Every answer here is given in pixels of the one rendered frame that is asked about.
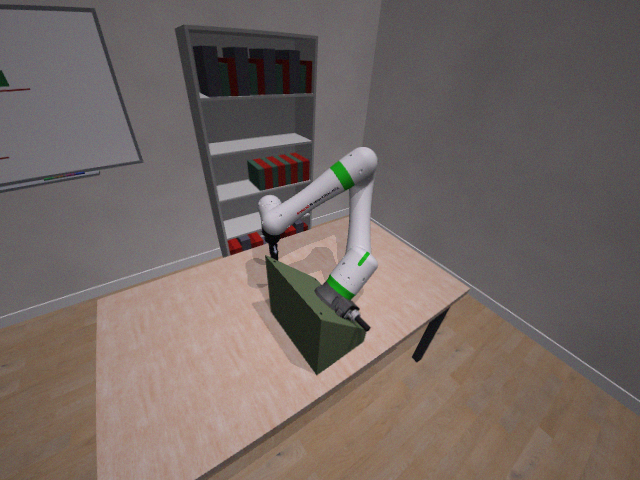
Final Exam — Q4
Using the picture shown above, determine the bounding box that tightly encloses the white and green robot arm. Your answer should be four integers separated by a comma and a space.
258, 147, 378, 332

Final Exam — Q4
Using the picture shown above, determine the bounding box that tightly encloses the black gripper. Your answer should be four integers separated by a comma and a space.
265, 235, 280, 260

